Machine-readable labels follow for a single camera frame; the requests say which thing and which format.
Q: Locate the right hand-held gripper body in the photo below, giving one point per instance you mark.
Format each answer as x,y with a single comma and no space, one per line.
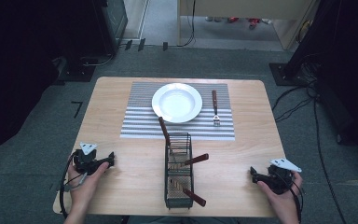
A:
279,179

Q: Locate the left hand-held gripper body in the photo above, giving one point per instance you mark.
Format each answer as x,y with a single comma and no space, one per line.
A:
85,161

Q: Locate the person's left hand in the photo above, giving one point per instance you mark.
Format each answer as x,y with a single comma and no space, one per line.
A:
88,182

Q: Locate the person's right hand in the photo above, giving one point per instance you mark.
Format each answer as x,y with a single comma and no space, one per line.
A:
281,202

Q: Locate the grey striped placemat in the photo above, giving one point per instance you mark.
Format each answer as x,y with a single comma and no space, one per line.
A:
136,124

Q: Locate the white round plate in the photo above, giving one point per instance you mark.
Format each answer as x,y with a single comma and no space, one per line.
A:
177,102

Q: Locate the black stand base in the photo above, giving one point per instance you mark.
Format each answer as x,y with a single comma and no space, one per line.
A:
79,70
287,74

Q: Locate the dark curtain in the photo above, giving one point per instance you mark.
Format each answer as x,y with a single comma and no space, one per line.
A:
12,77

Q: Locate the black tape strip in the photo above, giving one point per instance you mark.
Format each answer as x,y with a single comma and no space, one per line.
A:
165,46
128,44
141,44

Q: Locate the black equipment cabinet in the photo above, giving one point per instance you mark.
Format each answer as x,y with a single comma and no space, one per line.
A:
112,21

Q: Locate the light wooden cabinet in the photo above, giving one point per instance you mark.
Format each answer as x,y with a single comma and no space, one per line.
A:
245,7

